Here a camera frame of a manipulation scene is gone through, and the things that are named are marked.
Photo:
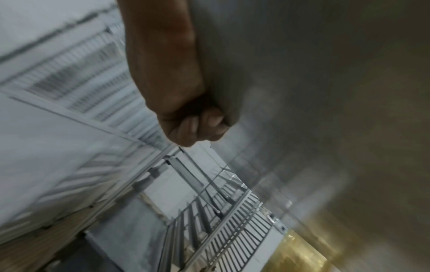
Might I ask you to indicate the person's left hand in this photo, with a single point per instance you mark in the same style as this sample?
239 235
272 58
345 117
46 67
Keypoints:
161 69

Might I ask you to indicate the large grey metal sheet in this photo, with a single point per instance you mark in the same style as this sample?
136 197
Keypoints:
319 93

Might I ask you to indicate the white flat panel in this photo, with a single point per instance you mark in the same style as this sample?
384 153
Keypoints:
50 164

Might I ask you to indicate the brown wooden board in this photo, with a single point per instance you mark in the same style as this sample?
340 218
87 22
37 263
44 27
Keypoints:
43 244

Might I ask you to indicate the grey metal frame bracket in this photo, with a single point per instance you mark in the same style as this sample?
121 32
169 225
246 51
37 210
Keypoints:
188 170

